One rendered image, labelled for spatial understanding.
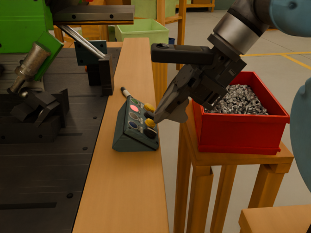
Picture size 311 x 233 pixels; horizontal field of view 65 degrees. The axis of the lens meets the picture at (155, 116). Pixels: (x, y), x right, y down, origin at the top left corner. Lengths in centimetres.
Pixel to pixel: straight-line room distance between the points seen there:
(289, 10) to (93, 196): 38
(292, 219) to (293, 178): 146
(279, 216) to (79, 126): 45
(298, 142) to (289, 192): 161
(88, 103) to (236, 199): 121
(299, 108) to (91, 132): 45
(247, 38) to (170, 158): 151
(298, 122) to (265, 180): 55
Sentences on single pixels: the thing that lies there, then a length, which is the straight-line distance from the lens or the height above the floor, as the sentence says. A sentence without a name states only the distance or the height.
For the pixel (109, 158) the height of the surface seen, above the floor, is 90.
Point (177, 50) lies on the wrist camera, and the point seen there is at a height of 110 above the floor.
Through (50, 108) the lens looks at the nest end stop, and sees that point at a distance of 55.
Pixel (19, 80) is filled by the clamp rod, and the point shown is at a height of 103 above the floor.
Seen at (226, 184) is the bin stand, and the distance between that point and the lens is 117.
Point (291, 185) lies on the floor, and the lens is 191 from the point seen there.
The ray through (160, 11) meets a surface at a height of 83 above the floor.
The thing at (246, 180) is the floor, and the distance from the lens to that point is 181.
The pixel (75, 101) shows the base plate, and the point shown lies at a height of 90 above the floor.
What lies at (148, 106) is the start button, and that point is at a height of 94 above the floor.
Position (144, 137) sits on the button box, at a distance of 49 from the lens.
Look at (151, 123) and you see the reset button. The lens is 52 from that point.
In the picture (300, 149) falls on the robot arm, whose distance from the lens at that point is 25.
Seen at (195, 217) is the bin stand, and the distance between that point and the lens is 83.
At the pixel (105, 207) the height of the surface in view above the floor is 90.
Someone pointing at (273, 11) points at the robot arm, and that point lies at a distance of 38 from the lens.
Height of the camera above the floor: 122
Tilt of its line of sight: 31 degrees down
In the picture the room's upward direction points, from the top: straight up
